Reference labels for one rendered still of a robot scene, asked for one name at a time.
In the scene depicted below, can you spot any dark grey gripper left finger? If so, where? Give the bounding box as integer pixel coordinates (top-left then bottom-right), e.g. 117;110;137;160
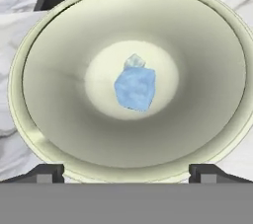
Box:
0;164;65;185

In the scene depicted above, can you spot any pale translucent ice cube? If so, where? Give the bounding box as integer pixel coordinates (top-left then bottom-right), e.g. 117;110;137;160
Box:
123;53;147;70

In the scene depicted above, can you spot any blue ice cube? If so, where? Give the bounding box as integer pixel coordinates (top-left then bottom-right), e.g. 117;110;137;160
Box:
113;65;157;112

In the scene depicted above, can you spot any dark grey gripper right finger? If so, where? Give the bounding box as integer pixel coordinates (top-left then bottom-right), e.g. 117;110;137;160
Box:
189;164;253;185

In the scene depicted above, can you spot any pale green bowl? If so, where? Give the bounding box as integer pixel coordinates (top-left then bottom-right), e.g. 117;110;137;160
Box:
7;0;253;185

